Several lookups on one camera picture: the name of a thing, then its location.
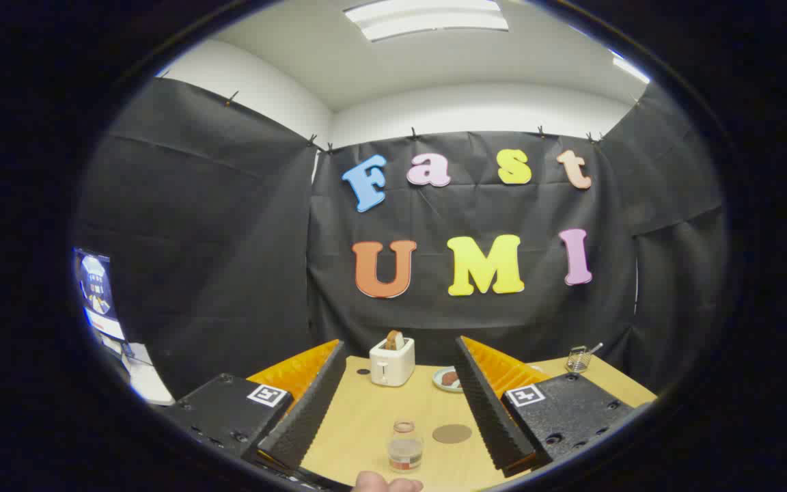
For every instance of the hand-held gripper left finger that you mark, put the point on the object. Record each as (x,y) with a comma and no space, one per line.
(311,410)

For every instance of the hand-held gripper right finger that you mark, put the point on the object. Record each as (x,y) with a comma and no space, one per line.
(492,417)

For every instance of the round brown coaster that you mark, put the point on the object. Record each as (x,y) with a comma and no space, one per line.
(452,434)

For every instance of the clear juice bottle red label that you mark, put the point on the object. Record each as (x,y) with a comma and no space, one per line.
(405,451)

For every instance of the wooden table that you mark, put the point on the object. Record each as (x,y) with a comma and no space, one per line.
(366,424)

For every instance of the brown food pieces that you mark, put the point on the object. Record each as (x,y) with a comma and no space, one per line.
(450,378)

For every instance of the pale green plate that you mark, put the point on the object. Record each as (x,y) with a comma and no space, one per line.
(438,380)

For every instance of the white toaster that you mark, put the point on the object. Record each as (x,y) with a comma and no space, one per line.
(392,365)

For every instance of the bread slice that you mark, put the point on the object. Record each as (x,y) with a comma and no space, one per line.
(394,340)

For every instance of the silver spoon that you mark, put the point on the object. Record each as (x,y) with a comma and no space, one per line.
(596,347)

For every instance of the white side desk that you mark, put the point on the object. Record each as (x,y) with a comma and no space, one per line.
(147,383)

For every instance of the black backdrop cloth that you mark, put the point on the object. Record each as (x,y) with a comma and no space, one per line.
(229,239)

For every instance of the computer monitor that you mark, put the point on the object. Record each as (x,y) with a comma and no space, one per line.
(96,290)

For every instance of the small ceiling light panel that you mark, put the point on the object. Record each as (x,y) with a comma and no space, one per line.
(629,68)

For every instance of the large ceiling light panel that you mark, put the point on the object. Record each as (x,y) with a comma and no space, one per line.
(427,17)

